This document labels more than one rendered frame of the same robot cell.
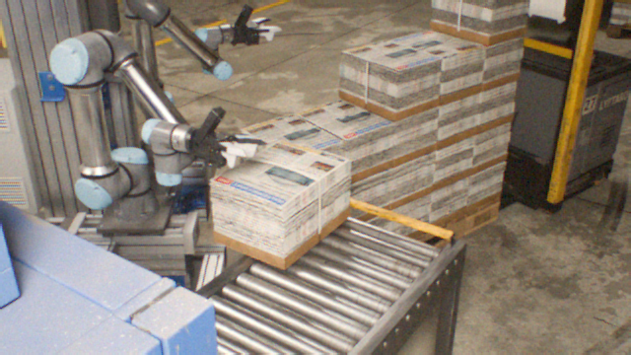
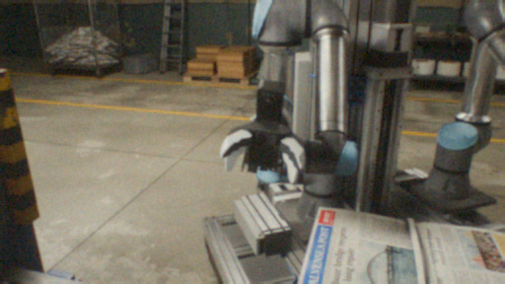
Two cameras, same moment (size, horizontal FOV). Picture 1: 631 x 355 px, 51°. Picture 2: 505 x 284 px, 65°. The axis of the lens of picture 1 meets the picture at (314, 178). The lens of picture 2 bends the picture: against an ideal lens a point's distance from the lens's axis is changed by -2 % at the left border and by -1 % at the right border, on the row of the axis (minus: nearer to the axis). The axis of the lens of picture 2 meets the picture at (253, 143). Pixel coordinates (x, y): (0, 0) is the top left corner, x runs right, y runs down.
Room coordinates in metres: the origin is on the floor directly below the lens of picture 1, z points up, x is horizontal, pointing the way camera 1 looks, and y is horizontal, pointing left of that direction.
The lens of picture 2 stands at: (1.42, -0.34, 1.46)
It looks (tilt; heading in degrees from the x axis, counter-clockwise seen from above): 21 degrees down; 72
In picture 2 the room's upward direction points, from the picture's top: straight up
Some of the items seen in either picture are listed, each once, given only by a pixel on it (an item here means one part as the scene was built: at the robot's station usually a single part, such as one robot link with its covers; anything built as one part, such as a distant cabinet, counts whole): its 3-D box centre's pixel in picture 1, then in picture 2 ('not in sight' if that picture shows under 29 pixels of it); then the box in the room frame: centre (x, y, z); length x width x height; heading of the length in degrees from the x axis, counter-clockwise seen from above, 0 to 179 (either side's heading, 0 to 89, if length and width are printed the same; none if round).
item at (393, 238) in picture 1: (379, 235); not in sight; (1.88, -0.22, 0.77); 0.47 x 0.05 x 0.05; 56
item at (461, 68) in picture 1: (434, 66); not in sight; (3.10, -0.58, 0.95); 0.38 x 0.29 x 0.23; 37
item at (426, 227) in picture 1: (394, 216); not in sight; (1.94, -0.27, 0.81); 0.43 x 0.03 x 0.02; 56
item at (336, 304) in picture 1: (313, 295); not in sight; (1.55, 0.00, 0.77); 0.47 x 0.05 x 0.05; 56
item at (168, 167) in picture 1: (171, 163); (280, 156); (1.74, 0.42, 1.11); 0.11 x 0.08 x 0.11; 155
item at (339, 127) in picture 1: (364, 188); not in sight; (2.84, -0.24, 0.42); 1.17 x 0.39 x 0.83; 128
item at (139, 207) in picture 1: (135, 198); (322, 199); (1.96, 0.61, 0.87); 0.15 x 0.15 x 0.10
